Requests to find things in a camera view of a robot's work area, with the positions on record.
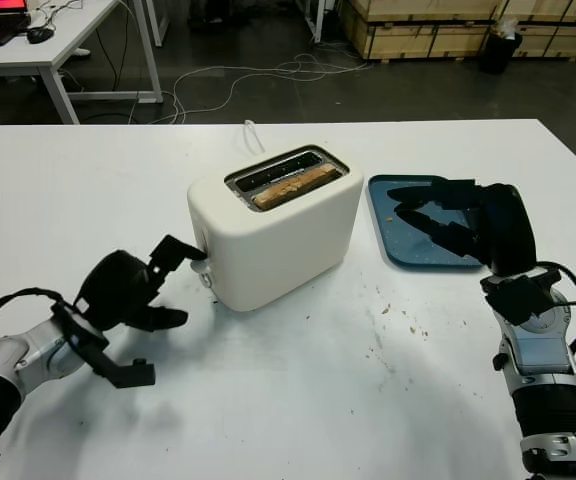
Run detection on long white cable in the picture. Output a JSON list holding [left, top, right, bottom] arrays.
[[171, 49, 372, 125]]

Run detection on blue plastic tray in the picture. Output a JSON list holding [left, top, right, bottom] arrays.
[[366, 173, 487, 272]]

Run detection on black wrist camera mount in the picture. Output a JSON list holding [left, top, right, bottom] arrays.
[[50, 299, 157, 390], [480, 267, 562, 326]]

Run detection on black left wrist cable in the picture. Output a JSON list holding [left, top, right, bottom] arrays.
[[0, 287, 64, 351]]

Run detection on white desk frame leg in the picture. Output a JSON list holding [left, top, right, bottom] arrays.
[[300, 0, 327, 44]]

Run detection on cream white two-slot toaster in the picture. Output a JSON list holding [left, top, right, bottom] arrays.
[[186, 144, 364, 314]]

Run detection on black computer mouse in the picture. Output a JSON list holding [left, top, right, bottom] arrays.
[[26, 25, 55, 45]]

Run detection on stacked wooden crates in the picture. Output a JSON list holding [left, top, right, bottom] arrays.
[[340, 0, 576, 62]]

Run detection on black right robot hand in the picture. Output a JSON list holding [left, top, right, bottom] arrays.
[[386, 177, 538, 276]]

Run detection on black trash bin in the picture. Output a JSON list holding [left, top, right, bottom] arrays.
[[480, 29, 524, 75]]

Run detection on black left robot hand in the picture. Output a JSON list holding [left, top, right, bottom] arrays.
[[72, 233, 208, 333]]

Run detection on white office desk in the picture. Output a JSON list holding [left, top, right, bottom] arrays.
[[0, 0, 165, 126]]

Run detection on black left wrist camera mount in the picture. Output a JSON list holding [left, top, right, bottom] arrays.
[[50, 299, 157, 390]]

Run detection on white toaster power cord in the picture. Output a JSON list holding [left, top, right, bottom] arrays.
[[241, 119, 267, 155]]

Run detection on toasted bread slice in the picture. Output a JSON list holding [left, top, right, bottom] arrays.
[[253, 163, 342, 210]]

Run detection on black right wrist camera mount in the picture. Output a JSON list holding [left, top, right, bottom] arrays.
[[480, 267, 562, 326]]

